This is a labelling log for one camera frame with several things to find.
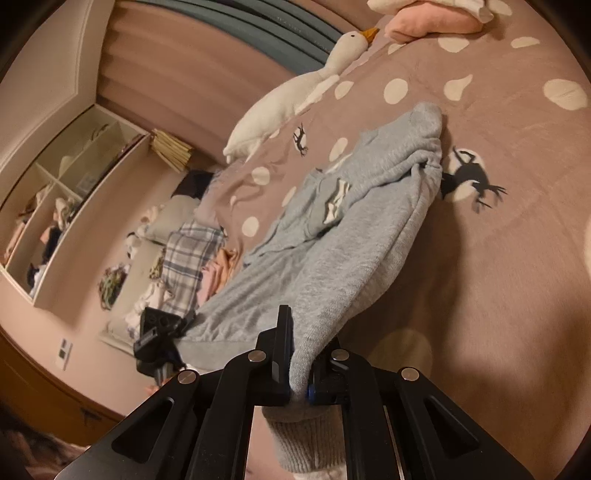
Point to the pink pillow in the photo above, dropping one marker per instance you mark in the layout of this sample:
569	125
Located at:
429	23

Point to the pile of clothes in shelf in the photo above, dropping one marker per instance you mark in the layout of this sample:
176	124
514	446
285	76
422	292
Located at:
60	217

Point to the dark cloth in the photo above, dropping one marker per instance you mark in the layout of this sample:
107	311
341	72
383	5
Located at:
196	184

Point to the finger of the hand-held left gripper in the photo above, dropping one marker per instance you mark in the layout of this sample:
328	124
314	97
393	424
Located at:
188	321

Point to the grey pillow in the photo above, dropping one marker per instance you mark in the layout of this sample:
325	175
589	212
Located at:
173	217

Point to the white open shelf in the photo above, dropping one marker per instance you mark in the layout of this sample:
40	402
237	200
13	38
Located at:
83	221

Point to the grey sweatshirt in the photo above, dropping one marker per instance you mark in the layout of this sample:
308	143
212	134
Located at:
323	277

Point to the teal padded headboard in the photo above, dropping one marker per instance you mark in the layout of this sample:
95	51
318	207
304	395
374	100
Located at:
258	23

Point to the brown wooden cabinet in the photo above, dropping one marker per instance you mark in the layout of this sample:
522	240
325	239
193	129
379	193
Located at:
46	397

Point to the white goose plush toy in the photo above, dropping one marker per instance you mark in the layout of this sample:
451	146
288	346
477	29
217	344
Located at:
277	101

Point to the plaid cloth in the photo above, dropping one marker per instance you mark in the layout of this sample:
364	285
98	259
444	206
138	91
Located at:
189	258

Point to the pink spotted blanket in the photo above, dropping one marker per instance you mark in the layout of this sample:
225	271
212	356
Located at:
461	277

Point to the white cloth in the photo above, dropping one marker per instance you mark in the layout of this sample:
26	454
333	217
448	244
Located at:
475	7

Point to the pink curtain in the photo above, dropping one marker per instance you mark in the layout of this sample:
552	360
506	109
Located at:
161	69

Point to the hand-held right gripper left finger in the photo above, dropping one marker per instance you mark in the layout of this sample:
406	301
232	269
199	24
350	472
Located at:
281	355

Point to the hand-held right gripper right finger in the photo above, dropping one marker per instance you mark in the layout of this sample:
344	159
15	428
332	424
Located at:
332	383

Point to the orange cloth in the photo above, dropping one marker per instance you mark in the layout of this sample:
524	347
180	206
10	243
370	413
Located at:
221	272

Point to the colourful patterned bag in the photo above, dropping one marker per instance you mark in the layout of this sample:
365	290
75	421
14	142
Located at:
113	284

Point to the stack of books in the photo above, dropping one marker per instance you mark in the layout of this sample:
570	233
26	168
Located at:
171	150

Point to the small white plush toy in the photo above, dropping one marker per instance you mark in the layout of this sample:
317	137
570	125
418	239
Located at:
134	244

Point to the white wall outlet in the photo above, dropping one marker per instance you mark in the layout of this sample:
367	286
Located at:
64	353

